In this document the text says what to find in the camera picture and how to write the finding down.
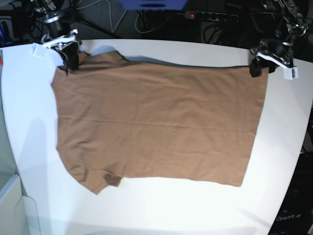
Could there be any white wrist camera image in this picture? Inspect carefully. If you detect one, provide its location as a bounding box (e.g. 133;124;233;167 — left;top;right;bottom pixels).
283;67;298;80
30;43;47;59

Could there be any black OpenArm base box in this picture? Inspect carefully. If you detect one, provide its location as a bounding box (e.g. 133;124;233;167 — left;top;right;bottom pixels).
269;152;313;235

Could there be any white bin at left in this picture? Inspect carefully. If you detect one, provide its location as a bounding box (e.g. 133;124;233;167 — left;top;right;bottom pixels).
0;174;41;235

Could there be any brown T-shirt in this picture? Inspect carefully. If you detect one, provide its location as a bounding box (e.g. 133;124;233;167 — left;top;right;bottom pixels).
51;51;268;194

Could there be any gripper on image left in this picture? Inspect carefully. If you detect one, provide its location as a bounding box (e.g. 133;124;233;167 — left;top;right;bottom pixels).
41;29;81;70

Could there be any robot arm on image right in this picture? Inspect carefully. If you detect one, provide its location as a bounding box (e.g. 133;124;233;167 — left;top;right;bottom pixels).
249;0;309;80

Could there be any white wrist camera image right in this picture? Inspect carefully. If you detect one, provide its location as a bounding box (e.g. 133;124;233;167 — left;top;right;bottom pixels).
283;67;298;80

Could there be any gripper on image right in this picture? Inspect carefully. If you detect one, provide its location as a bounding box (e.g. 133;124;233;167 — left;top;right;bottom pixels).
249;40;294;77

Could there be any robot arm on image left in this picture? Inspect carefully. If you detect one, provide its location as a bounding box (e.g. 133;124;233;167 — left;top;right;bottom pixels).
31;0;81;71

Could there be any black power strip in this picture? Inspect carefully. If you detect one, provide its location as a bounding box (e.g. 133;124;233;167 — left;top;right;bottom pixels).
184;11;239;23

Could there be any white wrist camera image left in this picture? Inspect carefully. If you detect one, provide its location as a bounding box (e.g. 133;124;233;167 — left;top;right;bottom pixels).
30;43;47;59

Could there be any black tripod stand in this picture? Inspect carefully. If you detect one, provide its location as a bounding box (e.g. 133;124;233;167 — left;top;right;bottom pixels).
0;0;120;40

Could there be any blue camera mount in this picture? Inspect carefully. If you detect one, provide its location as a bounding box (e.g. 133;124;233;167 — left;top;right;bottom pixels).
118;0;187;10

